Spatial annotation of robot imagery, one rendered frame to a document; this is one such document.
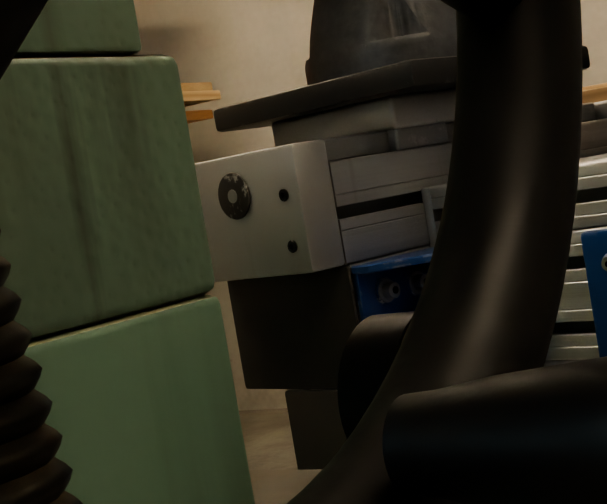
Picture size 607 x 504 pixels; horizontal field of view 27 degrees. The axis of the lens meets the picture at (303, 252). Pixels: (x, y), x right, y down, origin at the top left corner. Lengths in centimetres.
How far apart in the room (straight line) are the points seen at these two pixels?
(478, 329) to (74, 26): 23
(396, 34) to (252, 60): 320
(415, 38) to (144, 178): 56
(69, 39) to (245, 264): 50
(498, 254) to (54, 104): 20
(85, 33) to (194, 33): 388
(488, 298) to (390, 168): 68
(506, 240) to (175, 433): 21
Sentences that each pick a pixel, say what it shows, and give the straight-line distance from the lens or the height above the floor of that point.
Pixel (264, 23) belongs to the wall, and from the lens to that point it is 416.
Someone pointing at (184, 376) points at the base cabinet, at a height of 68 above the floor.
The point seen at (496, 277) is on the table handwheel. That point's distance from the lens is 25.
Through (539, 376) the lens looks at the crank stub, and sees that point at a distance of 19.
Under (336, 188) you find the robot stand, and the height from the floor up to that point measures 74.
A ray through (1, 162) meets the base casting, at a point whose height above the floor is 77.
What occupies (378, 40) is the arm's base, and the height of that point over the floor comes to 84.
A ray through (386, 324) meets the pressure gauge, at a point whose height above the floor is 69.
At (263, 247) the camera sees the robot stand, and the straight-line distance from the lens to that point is 89.
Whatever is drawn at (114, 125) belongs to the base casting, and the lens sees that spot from 44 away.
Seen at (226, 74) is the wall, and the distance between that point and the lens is 424.
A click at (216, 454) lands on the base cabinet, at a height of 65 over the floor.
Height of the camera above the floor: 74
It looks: 3 degrees down
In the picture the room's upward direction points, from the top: 10 degrees counter-clockwise
